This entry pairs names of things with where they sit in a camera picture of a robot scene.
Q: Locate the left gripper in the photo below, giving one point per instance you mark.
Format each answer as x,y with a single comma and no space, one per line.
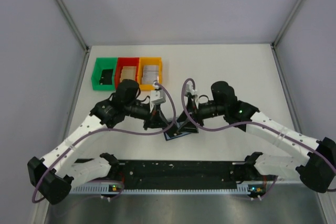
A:
153,118

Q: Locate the black cards stack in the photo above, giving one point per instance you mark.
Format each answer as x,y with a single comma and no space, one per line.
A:
106,78

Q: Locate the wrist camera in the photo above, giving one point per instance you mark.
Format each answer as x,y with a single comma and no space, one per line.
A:
157,96
190,91

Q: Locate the left aluminium frame post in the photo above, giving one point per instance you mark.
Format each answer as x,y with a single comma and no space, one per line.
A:
71,24

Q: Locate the aluminium frame post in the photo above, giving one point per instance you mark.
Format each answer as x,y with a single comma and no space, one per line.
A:
289,20
71,24

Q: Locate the silver cards stack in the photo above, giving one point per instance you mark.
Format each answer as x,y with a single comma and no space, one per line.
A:
150,74

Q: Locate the right aluminium frame post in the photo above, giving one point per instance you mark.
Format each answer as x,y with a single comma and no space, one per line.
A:
289,20

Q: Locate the green plastic bin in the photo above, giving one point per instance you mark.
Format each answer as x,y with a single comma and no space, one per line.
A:
100,64

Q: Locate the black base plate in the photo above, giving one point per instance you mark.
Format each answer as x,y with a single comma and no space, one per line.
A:
178,175

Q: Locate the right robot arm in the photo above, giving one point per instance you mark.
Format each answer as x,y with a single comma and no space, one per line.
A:
308,159

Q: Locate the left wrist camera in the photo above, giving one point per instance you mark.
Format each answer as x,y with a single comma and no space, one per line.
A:
157,96

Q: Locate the blue card holder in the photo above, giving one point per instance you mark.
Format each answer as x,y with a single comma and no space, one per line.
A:
175,132

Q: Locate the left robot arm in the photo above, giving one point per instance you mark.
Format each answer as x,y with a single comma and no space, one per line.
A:
56,173

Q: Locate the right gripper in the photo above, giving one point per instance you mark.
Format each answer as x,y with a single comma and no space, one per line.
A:
190,114

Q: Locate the red plastic bin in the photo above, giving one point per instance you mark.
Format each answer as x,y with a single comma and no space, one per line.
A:
126,61

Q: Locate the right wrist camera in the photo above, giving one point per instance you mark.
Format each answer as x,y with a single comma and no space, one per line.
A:
190,91

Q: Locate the beige cards stack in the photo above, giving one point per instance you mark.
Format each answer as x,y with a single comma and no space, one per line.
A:
128,72

